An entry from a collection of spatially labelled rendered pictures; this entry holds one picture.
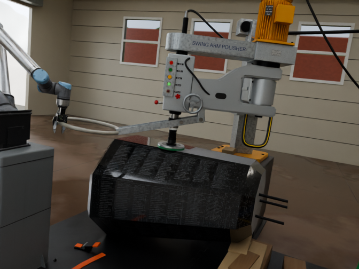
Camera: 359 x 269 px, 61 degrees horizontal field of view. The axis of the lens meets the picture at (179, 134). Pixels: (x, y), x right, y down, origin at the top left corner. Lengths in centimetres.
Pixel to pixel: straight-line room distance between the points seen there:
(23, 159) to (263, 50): 177
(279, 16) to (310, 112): 612
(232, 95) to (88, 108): 869
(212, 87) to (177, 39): 43
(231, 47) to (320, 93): 618
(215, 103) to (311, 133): 624
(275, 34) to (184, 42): 67
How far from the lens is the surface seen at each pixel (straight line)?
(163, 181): 222
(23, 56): 236
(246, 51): 236
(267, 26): 245
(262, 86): 240
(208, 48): 232
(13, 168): 203
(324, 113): 839
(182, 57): 230
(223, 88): 233
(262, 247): 250
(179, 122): 234
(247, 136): 308
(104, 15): 1066
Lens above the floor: 134
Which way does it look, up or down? 9 degrees down
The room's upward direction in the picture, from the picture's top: 7 degrees clockwise
